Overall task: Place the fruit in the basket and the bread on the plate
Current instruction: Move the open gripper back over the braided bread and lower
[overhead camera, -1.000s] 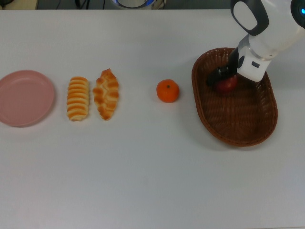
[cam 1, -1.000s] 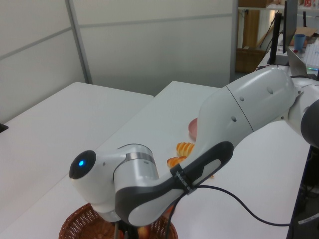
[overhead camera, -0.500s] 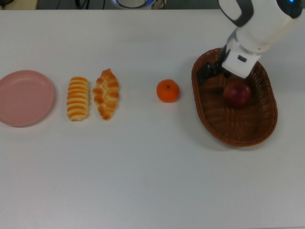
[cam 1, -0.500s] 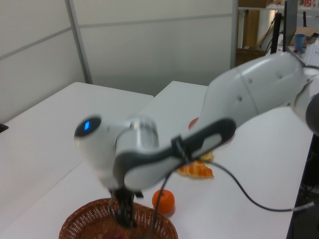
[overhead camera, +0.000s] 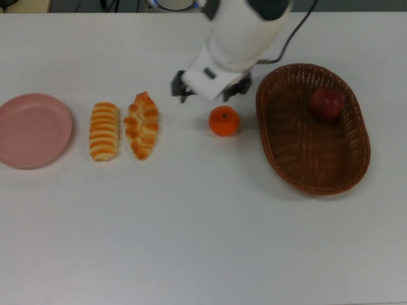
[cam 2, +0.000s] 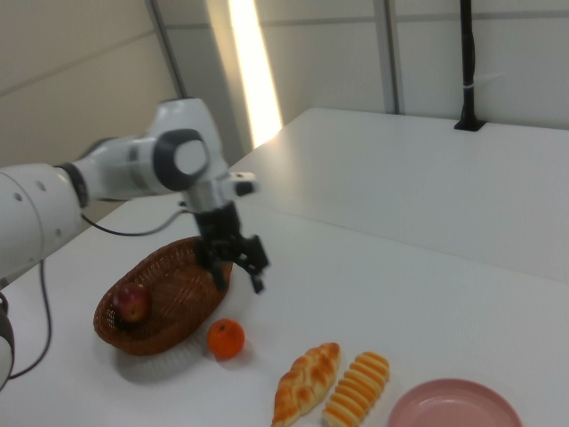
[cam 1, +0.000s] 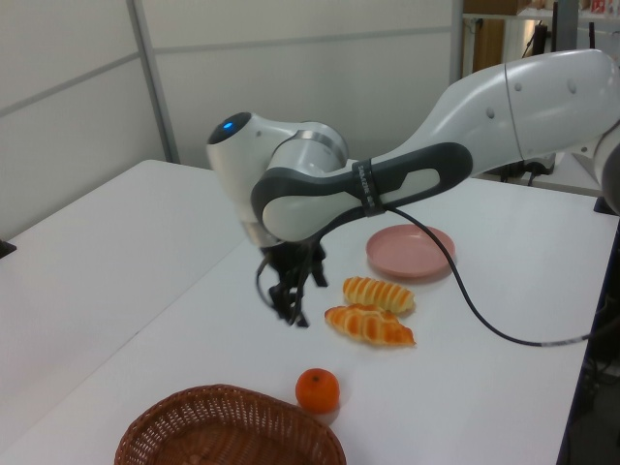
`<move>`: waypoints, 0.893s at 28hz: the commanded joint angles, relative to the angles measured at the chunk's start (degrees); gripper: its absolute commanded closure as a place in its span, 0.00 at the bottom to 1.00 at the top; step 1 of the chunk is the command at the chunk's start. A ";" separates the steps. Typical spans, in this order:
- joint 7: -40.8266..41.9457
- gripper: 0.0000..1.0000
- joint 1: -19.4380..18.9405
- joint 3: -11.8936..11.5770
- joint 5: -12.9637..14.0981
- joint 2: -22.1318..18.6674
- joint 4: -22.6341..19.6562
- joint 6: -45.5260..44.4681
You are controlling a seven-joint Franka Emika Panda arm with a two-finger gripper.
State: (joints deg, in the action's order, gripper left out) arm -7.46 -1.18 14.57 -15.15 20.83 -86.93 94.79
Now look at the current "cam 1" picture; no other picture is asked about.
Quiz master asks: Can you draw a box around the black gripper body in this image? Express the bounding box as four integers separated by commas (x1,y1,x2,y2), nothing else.
260,239,327,288

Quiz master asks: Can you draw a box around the ribbed toy bread roll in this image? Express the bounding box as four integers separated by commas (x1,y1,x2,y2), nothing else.
342,275,417,315

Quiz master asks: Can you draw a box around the braided toy bread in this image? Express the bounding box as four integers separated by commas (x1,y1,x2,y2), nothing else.
324,303,417,348

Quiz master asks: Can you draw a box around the toy orange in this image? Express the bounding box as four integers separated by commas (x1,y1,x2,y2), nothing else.
295,367,340,415

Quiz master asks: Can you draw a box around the pink plate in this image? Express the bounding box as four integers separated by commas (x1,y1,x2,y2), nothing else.
365,224,457,280

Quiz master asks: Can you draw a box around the brown woven basket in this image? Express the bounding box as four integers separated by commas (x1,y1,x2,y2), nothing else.
113,385,348,465

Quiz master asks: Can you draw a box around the brown wooden panel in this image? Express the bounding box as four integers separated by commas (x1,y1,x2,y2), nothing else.
472,18,505,75

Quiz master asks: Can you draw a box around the black monitor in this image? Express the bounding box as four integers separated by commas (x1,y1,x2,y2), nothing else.
551,0,580,53

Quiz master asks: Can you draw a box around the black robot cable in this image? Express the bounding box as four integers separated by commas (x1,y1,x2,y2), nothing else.
255,205,595,348

